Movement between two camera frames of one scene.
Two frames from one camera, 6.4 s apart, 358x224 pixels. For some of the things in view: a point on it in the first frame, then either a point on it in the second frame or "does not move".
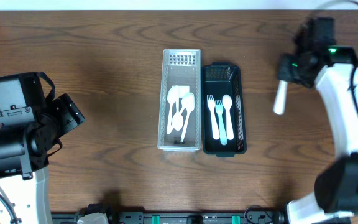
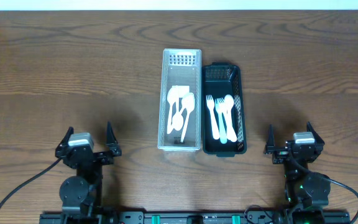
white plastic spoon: x=173 y=95 does not move
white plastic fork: x=279 y=102 → x=231 y=132
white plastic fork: x=219 y=109 does not move
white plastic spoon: x=188 y=102 does not move
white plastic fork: x=211 y=104 does not move
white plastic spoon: x=227 y=103 does not move
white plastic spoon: x=181 y=91 does not move
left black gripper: x=66 y=114 → x=104 y=160
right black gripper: x=283 y=74 → x=281 y=154
